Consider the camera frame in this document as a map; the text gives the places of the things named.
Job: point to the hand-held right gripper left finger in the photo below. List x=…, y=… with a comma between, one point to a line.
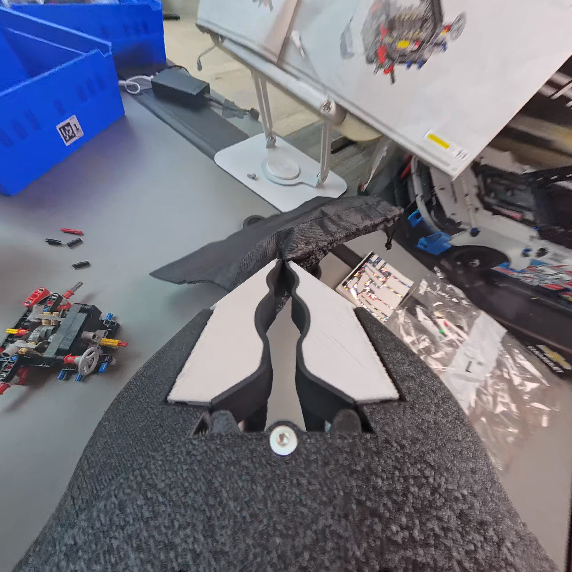
x=219, y=353

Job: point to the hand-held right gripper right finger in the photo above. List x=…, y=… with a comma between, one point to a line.
x=344, y=353

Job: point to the toy brick engine chassis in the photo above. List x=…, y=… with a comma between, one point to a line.
x=67, y=330

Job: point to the red brick pin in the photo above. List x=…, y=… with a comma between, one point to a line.
x=71, y=231

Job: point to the blue plastic bin white tag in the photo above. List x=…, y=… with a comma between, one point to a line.
x=53, y=134

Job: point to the instruction booklet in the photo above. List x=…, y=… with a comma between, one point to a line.
x=469, y=98

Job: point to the sticker sheet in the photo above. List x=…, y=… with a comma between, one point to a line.
x=375, y=286

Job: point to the clear plastic bags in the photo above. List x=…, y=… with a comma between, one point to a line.
x=469, y=357

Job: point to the toy car box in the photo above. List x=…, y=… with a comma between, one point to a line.
x=491, y=223

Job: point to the white book stand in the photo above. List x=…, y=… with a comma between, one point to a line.
x=250, y=156

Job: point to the black power adapter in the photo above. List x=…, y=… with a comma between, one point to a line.
x=178, y=85

